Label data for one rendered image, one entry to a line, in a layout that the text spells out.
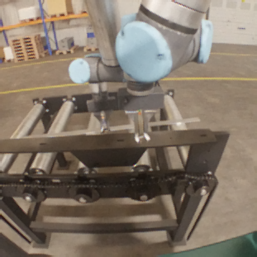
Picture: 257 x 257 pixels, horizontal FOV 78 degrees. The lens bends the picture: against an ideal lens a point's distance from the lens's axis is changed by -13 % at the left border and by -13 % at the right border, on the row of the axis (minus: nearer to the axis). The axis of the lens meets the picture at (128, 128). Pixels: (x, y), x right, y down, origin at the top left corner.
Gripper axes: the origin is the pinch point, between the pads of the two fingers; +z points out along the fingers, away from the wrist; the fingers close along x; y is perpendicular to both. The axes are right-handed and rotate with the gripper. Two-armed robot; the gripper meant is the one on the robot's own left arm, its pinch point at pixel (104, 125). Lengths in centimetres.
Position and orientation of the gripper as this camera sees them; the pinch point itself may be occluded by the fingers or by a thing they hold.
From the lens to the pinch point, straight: 89.1
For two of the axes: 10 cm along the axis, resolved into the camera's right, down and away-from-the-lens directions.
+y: -2.1, -3.9, 9.0
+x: -9.7, 1.7, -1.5
